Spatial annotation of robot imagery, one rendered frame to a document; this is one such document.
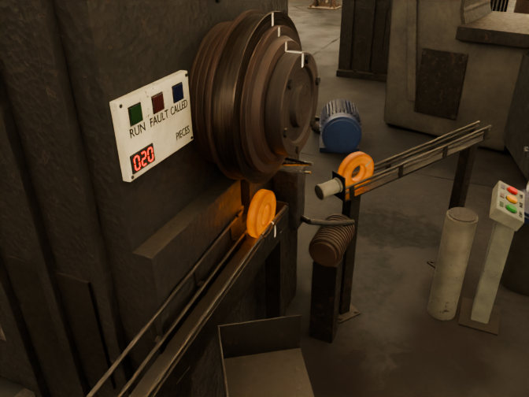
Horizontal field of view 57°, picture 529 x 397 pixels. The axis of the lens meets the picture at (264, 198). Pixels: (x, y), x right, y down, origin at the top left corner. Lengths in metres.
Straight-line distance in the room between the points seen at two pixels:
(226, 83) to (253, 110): 0.10
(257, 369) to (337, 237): 0.75
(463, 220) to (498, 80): 1.99
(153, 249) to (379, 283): 1.50
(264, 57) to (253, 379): 0.78
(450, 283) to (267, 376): 1.18
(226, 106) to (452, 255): 1.27
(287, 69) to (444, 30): 2.79
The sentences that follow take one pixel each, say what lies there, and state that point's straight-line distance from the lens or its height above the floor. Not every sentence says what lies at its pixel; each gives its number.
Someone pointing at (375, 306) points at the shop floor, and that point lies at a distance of 2.36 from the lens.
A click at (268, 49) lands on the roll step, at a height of 1.27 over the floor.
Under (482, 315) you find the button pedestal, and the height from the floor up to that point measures 0.05.
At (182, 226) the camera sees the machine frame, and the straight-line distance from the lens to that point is 1.28.
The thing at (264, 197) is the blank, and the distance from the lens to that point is 1.52.
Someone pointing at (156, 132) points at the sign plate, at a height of 1.13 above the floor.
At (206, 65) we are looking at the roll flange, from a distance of 1.27.
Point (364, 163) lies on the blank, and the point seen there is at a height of 0.74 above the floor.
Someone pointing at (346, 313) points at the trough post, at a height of 0.01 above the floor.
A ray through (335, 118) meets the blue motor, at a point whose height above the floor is 0.32.
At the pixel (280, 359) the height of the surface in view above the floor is 0.61.
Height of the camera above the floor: 1.56
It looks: 30 degrees down
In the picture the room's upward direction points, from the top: 1 degrees counter-clockwise
